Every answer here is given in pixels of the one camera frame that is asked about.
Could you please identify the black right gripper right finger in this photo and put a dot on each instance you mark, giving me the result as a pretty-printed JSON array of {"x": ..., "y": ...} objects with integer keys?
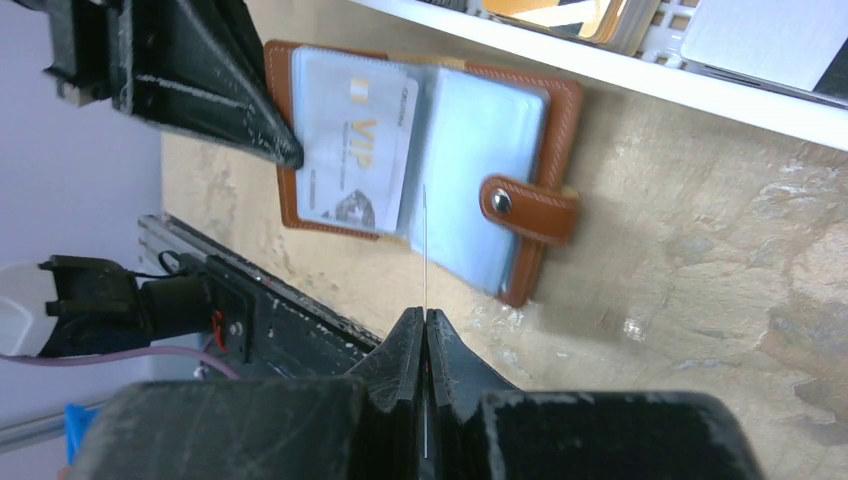
[{"x": 487, "y": 428}]

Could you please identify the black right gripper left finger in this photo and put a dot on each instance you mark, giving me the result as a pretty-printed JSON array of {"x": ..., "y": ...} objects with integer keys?
[{"x": 358, "y": 425}]

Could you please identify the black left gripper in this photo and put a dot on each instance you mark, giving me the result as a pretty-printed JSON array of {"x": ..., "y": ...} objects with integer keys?
[{"x": 190, "y": 67}]

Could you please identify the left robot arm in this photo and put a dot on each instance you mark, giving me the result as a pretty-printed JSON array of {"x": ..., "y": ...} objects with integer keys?
[{"x": 87, "y": 306}]

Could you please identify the brown leather card holder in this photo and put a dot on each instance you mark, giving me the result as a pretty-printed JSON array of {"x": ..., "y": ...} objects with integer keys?
[{"x": 492, "y": 145}]

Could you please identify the white credit card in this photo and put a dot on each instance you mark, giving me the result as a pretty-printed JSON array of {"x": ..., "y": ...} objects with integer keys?
[{"x": 356, "y": 123}]

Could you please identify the white plastic basket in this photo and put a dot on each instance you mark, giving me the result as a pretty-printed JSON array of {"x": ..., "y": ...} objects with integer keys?
[{"x": 798, "y": 118}]

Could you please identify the gold striped credit card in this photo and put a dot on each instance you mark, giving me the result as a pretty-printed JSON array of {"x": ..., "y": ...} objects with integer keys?
[{"x": 613, "y": 25}]

